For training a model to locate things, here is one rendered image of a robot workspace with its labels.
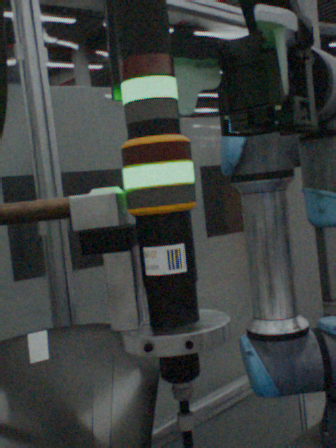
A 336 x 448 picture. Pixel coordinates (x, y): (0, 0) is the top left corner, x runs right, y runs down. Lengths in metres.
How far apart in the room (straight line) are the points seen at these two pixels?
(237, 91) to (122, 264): 0.23
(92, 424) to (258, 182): 0.63
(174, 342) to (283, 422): 1.54
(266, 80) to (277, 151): 0.52
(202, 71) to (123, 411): 0.29
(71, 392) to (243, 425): 1.21
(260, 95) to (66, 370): 0.29
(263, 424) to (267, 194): 0.90
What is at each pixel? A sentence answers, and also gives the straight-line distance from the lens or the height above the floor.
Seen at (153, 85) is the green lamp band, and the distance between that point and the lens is 0.35.
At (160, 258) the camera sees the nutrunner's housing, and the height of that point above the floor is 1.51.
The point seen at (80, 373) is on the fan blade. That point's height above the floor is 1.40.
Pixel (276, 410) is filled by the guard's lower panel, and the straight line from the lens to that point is 1.82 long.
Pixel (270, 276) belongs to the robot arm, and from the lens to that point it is 1.05.
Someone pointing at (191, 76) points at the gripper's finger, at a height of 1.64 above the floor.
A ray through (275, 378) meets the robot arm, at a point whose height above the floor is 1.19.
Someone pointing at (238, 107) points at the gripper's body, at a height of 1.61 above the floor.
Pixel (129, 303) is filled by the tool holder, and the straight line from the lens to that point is 0.35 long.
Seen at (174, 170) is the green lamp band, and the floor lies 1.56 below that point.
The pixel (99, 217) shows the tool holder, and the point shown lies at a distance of 0.35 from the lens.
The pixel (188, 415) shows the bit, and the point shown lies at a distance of 0.38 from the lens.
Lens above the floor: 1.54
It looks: 3 degrees down
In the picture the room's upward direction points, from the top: 6 degrees counter-clockwise
